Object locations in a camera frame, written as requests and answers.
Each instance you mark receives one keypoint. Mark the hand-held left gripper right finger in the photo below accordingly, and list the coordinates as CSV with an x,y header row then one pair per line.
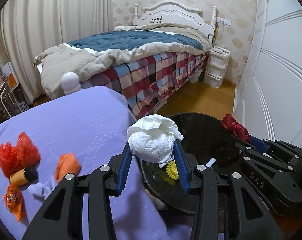
x,y
182,165

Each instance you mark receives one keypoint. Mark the brown patterned bag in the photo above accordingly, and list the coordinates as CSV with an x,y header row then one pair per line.
x,y
0,110

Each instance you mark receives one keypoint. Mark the white tissue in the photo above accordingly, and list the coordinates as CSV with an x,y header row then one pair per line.
x,y
151,142

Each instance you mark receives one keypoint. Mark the orange-red mesh net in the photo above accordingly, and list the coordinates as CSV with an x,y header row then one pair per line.
x,y
20,152

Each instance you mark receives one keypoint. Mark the beige pillow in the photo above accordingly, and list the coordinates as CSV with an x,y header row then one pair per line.
x,y
125,28

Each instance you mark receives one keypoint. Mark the white plastic drawer unit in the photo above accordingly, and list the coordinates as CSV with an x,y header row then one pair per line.
x,y
214,67

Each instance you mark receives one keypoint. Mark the small white bin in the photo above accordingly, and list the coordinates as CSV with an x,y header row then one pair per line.
x,y
196,76

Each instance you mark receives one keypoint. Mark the orange printed wrapper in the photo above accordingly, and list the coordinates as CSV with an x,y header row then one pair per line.
x,y
14,202

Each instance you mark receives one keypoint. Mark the red mesh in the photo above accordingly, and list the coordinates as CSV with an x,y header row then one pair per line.
x,y
234,127

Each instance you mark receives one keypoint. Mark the white wall socket panel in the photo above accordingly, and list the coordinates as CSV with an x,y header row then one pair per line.
x,y
224,21

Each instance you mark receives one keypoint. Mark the yellow spiky ball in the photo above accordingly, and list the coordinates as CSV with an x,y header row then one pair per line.
x,y
171,171

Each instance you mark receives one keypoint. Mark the small white orange box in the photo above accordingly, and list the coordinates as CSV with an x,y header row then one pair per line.
x,y
10,76

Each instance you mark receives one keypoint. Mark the bed with plaid sheet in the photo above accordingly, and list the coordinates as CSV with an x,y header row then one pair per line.
x,y
141,38

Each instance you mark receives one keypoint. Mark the cream pleated curtain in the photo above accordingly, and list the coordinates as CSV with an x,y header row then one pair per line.
x,y
65,17

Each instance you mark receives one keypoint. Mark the white wooden headboard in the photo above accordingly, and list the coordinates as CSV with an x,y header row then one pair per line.
x,y
171,13

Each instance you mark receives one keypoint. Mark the yellow black cylinder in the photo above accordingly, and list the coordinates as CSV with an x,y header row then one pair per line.
x,y
19,177

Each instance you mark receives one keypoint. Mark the black trash bin with bag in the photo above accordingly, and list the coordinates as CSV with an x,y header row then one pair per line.
x,y
203,135

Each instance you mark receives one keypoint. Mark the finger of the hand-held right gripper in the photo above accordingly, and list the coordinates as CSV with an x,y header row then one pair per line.
x,y
251,152
258,141

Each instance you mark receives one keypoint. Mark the pale paper scrap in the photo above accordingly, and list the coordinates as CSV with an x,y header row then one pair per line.
x,y
39,188

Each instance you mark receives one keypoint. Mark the white panelled wardrobe door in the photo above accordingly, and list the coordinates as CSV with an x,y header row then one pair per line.
x,y
278,55

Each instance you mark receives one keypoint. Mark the white bedpost knob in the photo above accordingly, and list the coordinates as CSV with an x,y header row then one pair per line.
x,y
70,81

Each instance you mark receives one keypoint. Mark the small white gadget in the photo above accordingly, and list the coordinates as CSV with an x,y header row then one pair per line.
x,y
219,50

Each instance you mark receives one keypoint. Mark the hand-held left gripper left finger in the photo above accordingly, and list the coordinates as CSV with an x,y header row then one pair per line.
x,y
123,165

